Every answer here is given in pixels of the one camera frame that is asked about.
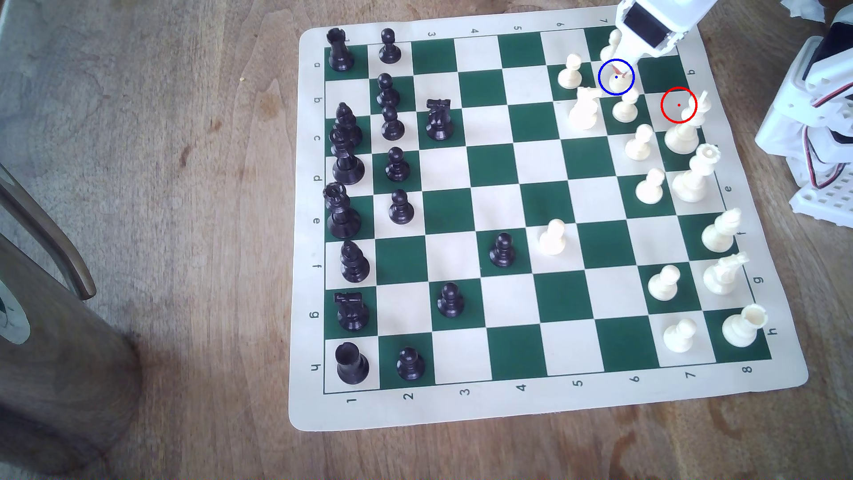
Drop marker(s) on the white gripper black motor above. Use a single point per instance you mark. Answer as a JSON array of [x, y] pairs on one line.
[[632, 46]]

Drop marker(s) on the white bishop chess piece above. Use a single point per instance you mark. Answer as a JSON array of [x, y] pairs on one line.
[[718, 237], [620, 81]]

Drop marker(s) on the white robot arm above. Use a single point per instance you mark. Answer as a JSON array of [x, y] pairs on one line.
[[790, 113]]

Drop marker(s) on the white pawn chess piece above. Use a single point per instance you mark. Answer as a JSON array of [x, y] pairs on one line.
[[625, 110], [608, 52], [552, 243], [638, 148], [649, 191], [570, 77], [663, 286], [678, 338]]

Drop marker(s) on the white knight chess piece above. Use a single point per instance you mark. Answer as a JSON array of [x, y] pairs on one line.
[[720, 278], [584, 113]]

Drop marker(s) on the white king chess piece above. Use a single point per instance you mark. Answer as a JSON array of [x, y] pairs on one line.
[[681, 138]]

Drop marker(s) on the white queen chess piece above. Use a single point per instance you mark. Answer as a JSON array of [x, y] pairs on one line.
[[690, 183]]

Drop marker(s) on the green and white chess mat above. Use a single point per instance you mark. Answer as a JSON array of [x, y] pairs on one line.
[[506, 166]]

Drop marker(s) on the black knight chess piece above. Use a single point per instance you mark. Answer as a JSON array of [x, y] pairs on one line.
[[352, 314], [439, 123]]

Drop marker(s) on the black pawn chess piece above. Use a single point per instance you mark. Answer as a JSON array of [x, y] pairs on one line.
[[410, 366], [451, 303], [502, 253], [397, 170], [390, 52], [388, 97], [392, 126], [401, 210]]

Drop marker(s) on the black rook chess piece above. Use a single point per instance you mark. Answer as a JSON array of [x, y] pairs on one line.
[[340, 57], [352, 366]]

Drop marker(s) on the black bishop chess piece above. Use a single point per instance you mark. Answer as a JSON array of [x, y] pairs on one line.
[[346, 118], [354, 265]]

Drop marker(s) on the white rook chess piece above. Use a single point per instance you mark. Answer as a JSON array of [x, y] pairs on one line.
[[740, 328]]

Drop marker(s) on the white crumpled tissue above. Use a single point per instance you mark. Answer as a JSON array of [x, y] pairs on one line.
[[803, 8]]

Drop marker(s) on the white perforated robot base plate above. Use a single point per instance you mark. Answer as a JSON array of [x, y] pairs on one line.
[[826, 206]]

